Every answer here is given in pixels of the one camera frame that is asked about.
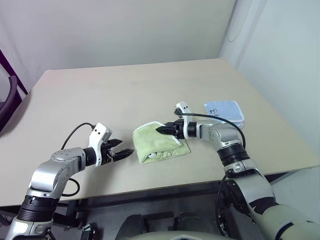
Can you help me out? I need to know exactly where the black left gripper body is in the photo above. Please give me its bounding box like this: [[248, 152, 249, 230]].
[[100, 140, 116, 165]]

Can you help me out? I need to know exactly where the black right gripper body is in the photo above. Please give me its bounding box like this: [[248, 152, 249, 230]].
[[173, 119, 186, 140]]

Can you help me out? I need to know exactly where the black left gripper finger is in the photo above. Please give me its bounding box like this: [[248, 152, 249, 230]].
[[113, 148, 135, 162], [109, 138, 124, 149]]

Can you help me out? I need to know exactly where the green towel with white edge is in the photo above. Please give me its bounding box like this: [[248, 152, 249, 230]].
[[131, 120, 192, 166]]

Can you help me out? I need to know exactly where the blue cloth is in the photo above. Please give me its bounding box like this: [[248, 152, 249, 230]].
[[203, 100, 246, 130]]

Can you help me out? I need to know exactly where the grey robot torso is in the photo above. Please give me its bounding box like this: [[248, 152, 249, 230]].
[[133, 229, 227, 240]]

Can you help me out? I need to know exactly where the purple chair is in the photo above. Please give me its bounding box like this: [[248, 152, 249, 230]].
[[0, 75, 21, 134]]

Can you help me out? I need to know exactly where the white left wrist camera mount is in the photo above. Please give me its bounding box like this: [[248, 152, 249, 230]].
[[88, 122, 114, 167]]

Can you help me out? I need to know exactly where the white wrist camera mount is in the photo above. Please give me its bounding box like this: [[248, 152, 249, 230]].
[[88, 122, 114, 167], [172, 100, 194, 140]]

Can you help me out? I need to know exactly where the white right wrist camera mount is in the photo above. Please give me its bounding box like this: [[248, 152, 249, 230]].
[[172, 100, 194, 140]]

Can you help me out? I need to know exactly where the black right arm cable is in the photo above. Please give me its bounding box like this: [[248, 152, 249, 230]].
[[173, 109, 247, 237]]

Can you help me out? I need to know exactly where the black table frame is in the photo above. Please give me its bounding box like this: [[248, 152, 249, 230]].
[[52, 172, 299, 221]]

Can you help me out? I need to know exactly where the black silver metal bracket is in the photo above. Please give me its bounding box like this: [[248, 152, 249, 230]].
[[80, 223, 99, 240], [216, 219, 229, 237]]

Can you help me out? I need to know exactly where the thin white wall cable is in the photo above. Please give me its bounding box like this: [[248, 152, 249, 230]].
[[226, 0, 251, 43]]

